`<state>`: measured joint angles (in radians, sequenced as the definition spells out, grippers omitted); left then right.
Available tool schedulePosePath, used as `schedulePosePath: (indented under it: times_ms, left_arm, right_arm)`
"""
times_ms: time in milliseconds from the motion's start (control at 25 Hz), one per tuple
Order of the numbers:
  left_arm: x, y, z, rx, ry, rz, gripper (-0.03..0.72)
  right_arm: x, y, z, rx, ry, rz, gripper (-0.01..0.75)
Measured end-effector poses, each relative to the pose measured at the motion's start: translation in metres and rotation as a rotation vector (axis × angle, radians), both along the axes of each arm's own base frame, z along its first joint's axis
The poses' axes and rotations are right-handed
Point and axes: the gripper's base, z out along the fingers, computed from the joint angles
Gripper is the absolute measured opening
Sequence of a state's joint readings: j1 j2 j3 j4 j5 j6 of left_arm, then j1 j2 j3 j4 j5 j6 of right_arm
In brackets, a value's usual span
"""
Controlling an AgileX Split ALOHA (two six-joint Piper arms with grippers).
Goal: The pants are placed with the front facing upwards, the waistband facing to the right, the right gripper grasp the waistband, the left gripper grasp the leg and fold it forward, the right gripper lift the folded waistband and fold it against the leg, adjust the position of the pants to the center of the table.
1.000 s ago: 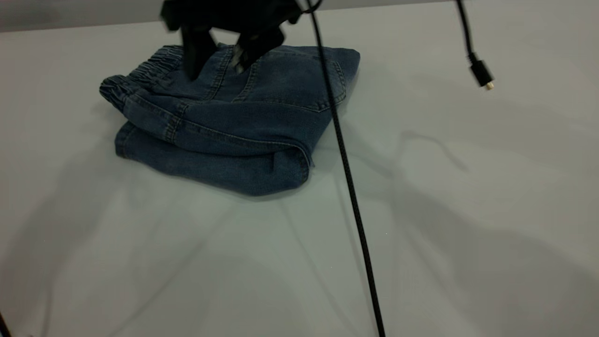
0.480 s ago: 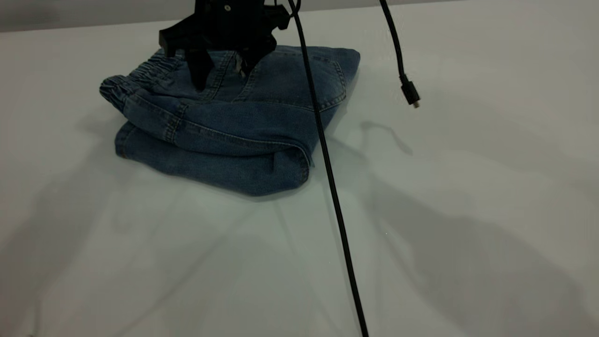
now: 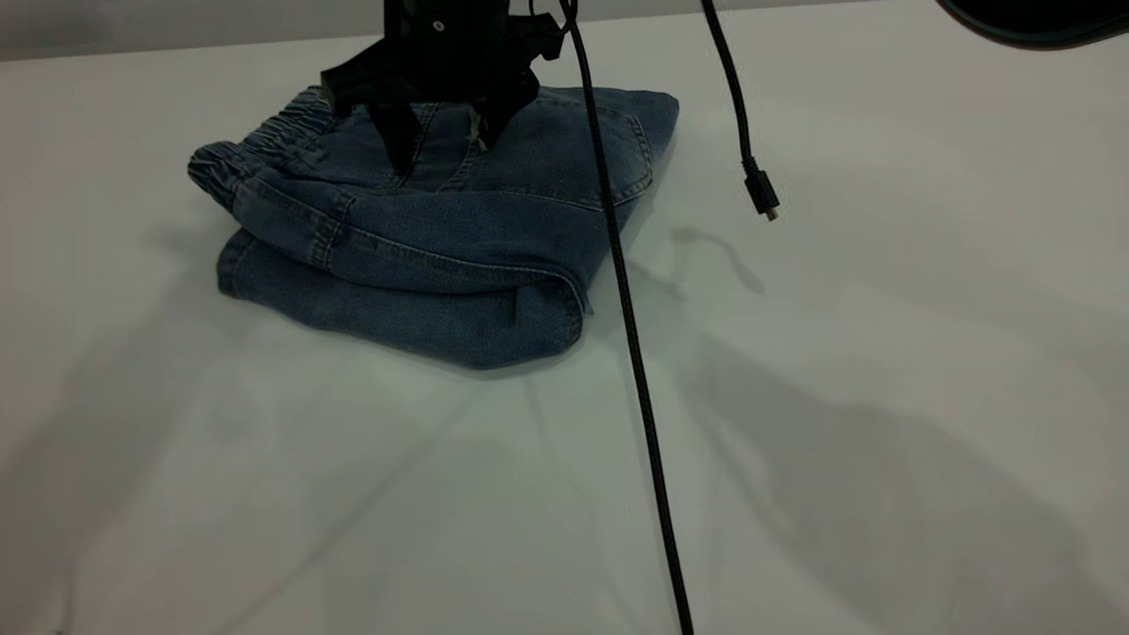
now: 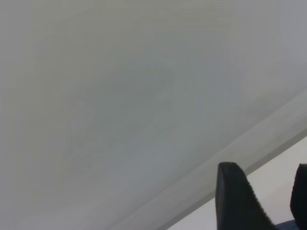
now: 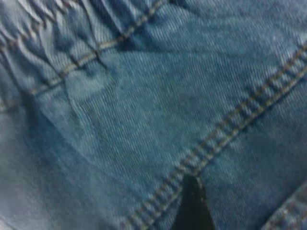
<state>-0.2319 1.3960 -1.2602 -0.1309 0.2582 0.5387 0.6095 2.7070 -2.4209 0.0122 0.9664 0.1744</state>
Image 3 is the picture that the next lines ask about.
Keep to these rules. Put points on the blue denim shorts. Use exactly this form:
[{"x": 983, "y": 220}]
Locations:
[{"x": 459, "y": 256}]

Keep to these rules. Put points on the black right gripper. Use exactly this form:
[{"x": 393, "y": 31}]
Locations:
[{"x": 441, "y": 53}]

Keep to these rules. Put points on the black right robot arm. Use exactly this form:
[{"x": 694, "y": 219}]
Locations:
[{"x": 1041, "y": 18}]

